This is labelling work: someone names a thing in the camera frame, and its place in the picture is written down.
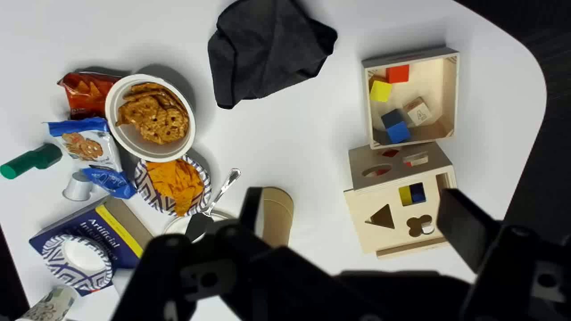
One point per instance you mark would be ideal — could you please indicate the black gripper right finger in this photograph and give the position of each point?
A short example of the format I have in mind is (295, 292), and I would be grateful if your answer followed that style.
(511, 267)

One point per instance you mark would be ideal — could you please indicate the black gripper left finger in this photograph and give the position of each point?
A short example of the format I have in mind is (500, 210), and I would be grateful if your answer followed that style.
(179, 273)

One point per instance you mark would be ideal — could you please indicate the dark grey microfibre cloth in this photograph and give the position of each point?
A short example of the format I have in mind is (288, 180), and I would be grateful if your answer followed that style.
(268, 46)

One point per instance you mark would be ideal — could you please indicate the blue patterned paper bowl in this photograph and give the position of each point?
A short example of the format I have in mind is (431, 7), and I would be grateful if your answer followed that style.
(78, 264)
(144, 187)

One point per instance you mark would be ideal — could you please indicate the blue box with yellow stripe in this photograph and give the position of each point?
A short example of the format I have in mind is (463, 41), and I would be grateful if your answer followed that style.
(90, 224)

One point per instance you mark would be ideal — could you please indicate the silver metal spoon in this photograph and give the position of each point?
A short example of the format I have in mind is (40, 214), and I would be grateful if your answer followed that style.
(227, 182)

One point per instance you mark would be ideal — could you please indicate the small silver pod cup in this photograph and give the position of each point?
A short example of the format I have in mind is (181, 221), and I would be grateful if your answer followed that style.
(78, 187)

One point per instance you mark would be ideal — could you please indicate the white round bowl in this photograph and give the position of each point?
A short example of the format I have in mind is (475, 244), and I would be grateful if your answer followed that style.
(127, 141)

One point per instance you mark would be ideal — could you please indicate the wooden shape sorter cube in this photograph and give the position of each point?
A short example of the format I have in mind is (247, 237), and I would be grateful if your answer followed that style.
(367, 205)

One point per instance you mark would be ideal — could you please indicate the brown pretzel crisps pile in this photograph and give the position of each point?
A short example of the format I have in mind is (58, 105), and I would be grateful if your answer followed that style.
(154, 116)

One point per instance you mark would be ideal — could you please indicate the blue white pretzel bag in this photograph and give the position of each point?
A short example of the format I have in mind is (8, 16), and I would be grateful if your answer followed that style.
(83, 144)

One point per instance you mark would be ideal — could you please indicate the natural wooden block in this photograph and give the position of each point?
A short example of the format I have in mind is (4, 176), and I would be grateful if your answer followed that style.
(418, 112)

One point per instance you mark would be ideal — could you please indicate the blue wooden block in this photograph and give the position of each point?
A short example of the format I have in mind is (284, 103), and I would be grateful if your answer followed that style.
(397, 125)

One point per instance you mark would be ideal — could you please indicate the green cylindrical bottle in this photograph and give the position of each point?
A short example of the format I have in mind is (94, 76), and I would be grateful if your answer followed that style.
(29, 160)

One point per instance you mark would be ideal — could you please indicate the open wooden block box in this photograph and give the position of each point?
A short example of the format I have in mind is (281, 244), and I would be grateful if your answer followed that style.
(447, 89)

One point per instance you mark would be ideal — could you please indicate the red orange chip bag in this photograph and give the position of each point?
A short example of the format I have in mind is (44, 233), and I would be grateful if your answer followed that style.
(83, 94)

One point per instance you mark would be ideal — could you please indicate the yellow wooden block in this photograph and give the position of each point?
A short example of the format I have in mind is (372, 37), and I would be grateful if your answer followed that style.
(381, 91)

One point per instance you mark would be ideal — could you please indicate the red wooden block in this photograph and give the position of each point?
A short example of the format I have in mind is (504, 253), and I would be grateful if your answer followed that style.
(397, 73)

